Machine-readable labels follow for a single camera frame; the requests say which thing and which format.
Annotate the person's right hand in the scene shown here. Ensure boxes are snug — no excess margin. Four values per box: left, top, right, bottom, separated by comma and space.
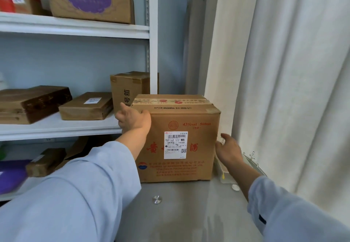
214, 133, 244, 167

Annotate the person's left hand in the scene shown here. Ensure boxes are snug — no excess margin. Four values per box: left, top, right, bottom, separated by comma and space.
114, 102, 152, 135

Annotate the brown cardboard box red print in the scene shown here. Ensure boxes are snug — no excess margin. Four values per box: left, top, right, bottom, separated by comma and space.
131, 94, 221, 184

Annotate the person's left forearm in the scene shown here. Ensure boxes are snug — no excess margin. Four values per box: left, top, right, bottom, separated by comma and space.
0, 128, 151, 242

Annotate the person's right forearm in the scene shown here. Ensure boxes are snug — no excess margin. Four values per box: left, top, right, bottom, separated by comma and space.
227, 157, 350, 242

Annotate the upright small cardboard box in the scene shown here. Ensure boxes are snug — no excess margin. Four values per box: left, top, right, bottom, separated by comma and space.
110, 71, 160, 113

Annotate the flat brown box white label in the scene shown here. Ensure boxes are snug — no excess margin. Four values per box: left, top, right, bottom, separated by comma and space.
58, 92, 114, 121

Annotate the open cardboard box red print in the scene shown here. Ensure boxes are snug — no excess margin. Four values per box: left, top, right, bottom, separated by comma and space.
54, 135, 115, 170

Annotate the small taped brown parcel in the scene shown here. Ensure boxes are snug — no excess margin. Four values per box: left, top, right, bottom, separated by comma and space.
26, 148, 67, 178

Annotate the dark brown flat box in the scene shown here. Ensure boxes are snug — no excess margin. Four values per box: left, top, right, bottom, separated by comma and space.
0, 86, 73, 125

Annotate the box with purple logo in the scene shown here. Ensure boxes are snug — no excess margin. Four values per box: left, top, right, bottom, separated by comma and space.
45, 0, 136, 25

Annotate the clear plastic container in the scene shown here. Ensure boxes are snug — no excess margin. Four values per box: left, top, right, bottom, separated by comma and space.
214, 156, 237, 184

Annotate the white curtain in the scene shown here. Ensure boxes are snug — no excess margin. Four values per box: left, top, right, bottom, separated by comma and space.
184, 0, 350, 226

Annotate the white metal shelf unit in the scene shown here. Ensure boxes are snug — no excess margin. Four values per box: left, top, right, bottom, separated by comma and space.
0, 0, 159, 202

